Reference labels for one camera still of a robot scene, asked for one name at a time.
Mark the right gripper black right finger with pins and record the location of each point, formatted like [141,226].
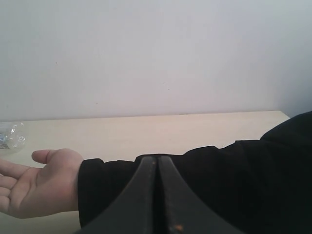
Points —
[185,212]

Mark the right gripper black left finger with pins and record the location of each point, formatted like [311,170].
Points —
[132,211]

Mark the clear bottle blue white label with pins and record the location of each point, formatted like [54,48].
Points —
[12,137]

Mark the person's open bare hand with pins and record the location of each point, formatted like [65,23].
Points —
[28,192]

